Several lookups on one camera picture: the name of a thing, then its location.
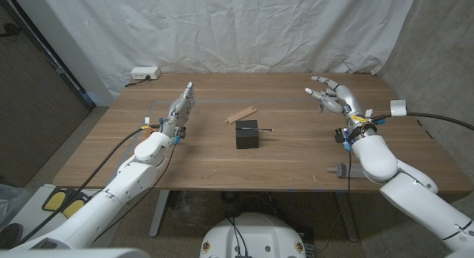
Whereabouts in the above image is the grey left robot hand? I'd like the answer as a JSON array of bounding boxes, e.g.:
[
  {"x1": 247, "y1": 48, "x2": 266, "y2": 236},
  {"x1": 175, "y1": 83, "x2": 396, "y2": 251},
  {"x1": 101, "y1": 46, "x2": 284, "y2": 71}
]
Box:
[{"x1": 159, "y1": 81, "x2": 196, "y2": 140}]

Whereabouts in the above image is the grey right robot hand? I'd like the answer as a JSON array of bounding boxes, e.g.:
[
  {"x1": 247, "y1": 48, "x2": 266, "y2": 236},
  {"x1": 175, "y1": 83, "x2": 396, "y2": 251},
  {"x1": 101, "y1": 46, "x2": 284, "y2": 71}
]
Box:
[{"x1": 304, "y1": 76, "x2": 367, "y2": 126}]

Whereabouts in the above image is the clear plastic syringe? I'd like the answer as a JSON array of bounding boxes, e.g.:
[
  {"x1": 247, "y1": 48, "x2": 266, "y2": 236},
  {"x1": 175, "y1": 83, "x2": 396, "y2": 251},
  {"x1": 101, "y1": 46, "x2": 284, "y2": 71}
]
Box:
[{"x1": 327, "y1": 162, "x2": 371, "y2": 179}]

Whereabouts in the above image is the white power strip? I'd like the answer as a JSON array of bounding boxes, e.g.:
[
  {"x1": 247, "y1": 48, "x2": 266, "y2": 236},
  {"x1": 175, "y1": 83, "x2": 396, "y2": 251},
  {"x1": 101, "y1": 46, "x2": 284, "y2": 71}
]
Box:
[{"x1": 130, "y1": 66, "x2": 161, "y2": 81}]

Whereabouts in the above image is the tan ridged wooden strip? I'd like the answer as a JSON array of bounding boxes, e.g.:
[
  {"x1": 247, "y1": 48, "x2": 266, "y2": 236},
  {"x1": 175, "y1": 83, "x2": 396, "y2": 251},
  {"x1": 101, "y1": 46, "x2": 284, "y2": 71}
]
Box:
[{"x1": 224, "y1": 105, "x2": 258, "y2": 125}]

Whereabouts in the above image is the black cube box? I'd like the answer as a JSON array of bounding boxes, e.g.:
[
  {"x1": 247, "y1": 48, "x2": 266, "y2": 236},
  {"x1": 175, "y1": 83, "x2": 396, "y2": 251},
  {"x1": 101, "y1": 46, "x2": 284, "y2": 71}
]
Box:
[{"x1": 235, "y1": 119, "x2": 260, "y2": 150}]

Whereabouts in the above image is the white wrinkled backdrop cloth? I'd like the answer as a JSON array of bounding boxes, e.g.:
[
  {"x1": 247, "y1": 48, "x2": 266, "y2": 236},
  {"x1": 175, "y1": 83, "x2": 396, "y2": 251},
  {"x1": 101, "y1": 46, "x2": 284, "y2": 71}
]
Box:
[{"x1": 36, "y1": 0, "x2": 419, "y2": 107}]

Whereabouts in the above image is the grey metal table leg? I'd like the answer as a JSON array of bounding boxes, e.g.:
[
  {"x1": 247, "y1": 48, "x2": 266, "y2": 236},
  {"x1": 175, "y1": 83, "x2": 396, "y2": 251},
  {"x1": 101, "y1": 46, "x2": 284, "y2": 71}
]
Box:
[
  {"x1": 335, "y1": 192, "x2": 359, "y2": 242},
  {"x1": 149, "y1": 190, "x2": 170, "y2": 238}
]

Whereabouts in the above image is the yellow foot pedal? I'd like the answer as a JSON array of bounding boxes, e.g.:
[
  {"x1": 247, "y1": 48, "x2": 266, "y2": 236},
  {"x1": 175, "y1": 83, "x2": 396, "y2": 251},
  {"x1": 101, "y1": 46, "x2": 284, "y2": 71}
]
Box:
[
  {"x1": 41, "y1": 188, "x2": 70, "y2": 212},
  {"x1": 61, "y1": 198, "x2": 88, "y2": 219}
]

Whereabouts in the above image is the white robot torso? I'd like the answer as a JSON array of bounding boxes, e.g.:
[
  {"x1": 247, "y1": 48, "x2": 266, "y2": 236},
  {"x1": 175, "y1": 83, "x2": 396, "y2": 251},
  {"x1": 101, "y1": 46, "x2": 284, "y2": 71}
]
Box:
[{"x1": 199, "y1": 212, "x2": 307, "y2": 258}]

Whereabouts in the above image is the white pedal platform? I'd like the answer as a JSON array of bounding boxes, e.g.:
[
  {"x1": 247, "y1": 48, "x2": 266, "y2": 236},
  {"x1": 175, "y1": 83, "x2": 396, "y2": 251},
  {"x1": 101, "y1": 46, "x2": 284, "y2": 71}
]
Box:
[{"x1": 0, "y1": 183, "x2": 127, "y2": 248}]

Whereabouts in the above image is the clear plastic bag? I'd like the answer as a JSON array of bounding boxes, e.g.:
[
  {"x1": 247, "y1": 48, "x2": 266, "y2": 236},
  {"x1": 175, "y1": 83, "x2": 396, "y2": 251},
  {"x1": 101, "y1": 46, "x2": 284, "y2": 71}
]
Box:
[{"x1": 0, "y1": 183, "x2": 30, "y2": 231}]

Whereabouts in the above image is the black power strip cord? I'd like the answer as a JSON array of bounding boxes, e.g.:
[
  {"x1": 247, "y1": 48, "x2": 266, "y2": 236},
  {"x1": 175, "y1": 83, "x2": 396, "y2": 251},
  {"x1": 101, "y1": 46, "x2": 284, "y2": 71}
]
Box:
[{"x1": 124, "y1": 76, "x2": 151, "y2": 88}]

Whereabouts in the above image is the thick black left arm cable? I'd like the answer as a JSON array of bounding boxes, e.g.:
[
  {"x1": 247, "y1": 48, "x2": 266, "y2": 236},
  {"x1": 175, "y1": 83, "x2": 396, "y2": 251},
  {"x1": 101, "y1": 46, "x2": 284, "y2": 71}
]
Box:
[{"x1": 20, "y1": 125, "x2": 161, "y2": 245}]

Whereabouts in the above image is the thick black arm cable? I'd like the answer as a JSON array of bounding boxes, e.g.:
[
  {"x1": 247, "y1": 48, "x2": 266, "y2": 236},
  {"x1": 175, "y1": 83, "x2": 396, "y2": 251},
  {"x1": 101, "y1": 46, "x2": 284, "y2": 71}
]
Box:
[
  {"x1": 370, "y1": 99, "x2": 474, "y2": 132},
  {"x1": 20, "y1": 125, "x2": 161, "y2": 245}
]

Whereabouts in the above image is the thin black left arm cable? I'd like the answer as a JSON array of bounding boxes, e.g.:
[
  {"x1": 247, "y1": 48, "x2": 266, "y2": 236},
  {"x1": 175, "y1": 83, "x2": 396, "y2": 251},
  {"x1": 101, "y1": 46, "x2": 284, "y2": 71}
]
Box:
[{"x1": 90, "y1": 145, "x2": 177, "y2": 244}]

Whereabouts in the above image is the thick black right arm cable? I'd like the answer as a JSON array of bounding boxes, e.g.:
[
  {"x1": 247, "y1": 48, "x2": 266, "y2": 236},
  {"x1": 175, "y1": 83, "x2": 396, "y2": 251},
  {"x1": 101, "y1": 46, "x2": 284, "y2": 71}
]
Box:
[{"x1": 370, "y1": 99, "x2": 474, "y2": 132}]

